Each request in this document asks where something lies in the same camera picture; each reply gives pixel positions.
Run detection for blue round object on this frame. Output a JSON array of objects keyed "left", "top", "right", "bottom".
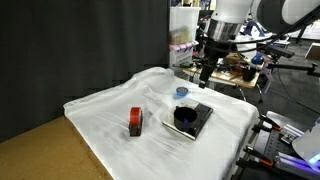
[{"left": 250, "top": 53, "right": 265, "bottom": 66}]

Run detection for grey metal base plate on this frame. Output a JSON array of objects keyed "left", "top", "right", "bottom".
[{"left": 266, "top": 110, "right": 295, "bottom": 130}]

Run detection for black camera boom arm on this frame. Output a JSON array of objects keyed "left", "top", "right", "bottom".
[{"left": 263, "top": 44, "right": 320, "bottom": 77}]

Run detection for black clamp with orange grip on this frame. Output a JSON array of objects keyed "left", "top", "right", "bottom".
[
  {"left": 257, "top": 114, "right": 283, "bottom": 133},
  {"left": 235, "top": 145, "right": 275, "bottom": 170}
]

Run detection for black perforated mounting board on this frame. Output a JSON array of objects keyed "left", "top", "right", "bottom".
[{"left": 233, "top": 111, "right": 320, "bottom": 180}]

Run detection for black hardcover book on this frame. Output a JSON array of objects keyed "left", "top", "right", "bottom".
[{"left": 161, "top": 101, "right": 214, "bottom": 142}]

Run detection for blue bowl with grains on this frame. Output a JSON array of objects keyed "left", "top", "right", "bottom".
[{"left": 175, "top": 86, "right": 190, "bottom": 99}]

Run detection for translucent plastic storage bin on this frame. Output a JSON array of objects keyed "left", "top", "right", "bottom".
[{"left": 169, "top": 6, "right": 202, "bottom": 68}]

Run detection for small aluminium bracket block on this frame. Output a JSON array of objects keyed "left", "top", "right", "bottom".
[{"left": 279, "top": 123, "right": 305, "bottom": 145}]

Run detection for brown wooden table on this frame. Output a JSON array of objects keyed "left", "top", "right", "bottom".
[{"left": 0, "top": 115, "right": 114, "bottom": 180}]

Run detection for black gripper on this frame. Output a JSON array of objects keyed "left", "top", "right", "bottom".
[{"left": 198, "top": 37, "right": 232, "bottom": 90}]

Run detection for cluttered wooden workbench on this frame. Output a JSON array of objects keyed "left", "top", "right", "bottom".
[{"left": 181, "top": 49, "right": 264, "bottom": 90}]

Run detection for aluminium extrusion rail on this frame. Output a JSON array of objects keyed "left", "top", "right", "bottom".
[{"left": 274, "top": 150, "right": 320, "bottom": 178}]

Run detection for white tablecloth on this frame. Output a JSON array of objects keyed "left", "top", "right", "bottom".
[{"left": 63, "top": 66, "right": 260, "bottom": 180}]

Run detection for red tape dispenser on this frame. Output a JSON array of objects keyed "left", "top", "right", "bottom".
[{"left": 128, "top": 106, "right": 144, "bottom": 137}]

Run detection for black curtain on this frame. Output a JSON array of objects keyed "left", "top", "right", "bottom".
[{"left": 0, "top": 0, "right": 172, "bottom": 143}]

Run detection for black cup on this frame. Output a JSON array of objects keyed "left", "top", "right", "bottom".
[{"left": 242, "top": 65, "right": 257, "bottom": 82}]

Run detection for black mug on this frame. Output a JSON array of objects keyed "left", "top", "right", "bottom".
[{"left": 173, "top": 105, "right": 199, "bottom": 132}]

